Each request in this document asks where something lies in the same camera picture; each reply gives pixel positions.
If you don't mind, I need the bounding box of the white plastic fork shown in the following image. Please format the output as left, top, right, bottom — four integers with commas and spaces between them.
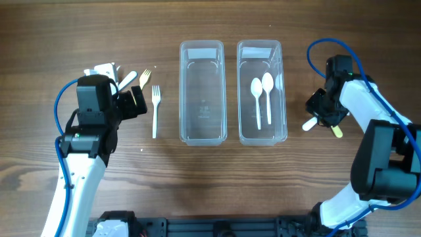
152, 86, 161, 139

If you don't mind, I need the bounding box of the yellow plastic spoon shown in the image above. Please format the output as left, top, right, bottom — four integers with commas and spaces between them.
331, 126, 343, 138

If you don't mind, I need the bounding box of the white spoon crossing yellow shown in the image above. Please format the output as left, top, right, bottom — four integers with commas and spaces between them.
302, 117, 318, 132

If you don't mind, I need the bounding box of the yellow plastic fork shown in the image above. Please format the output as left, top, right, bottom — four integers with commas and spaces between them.
132, 69, 151, 104

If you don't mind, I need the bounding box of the pale blue plastic fork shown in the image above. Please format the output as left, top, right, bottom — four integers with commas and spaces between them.
118, 71, 137, 91

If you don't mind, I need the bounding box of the white spoon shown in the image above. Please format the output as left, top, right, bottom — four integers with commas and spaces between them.
262, 72, 274, 125
251, 78, 262, 130

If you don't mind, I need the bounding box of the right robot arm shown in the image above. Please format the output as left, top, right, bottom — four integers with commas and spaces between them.
304, 55, 420, 236

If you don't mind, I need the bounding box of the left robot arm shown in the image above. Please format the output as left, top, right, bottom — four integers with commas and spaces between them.
41, 74, 147, 236

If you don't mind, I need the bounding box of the left clear plastic container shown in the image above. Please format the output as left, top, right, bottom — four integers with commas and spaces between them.
179, 40, 228, 146

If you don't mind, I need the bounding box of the clear plastic container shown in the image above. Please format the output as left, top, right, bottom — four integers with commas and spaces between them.
179, 40, 228, 146
237, 39, 287, 146

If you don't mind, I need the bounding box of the right clear plastic container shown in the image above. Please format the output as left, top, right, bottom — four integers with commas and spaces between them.
237, 39, 287, 146

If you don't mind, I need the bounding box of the left blue cable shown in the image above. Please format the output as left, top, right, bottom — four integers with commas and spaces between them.
53, 78, 80, 237

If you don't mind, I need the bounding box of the blue cable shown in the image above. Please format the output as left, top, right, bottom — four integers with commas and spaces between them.
306, 38, 421, 237
53, 78, 80, 237

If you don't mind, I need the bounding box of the right blue cable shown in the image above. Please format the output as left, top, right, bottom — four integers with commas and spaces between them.
306, 38, 421, 237

